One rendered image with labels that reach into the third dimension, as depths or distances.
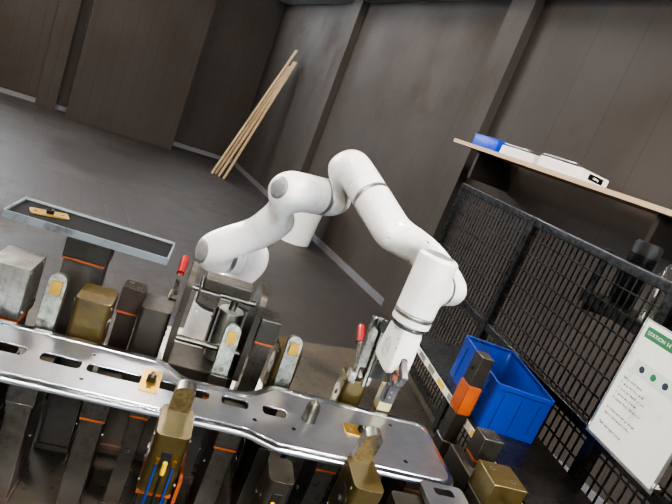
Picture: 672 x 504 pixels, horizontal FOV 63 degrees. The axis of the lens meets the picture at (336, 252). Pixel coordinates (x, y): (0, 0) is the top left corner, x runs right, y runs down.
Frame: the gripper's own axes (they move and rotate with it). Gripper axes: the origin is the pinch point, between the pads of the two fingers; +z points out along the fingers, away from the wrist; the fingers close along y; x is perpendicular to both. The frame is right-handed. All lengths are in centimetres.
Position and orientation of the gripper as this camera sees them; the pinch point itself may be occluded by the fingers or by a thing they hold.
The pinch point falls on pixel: (381, 386)
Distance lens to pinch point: 122.5
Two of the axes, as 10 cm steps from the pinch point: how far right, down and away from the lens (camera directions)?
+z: -3.6, 9.0, 2.3
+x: 9.2, 3.0, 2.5
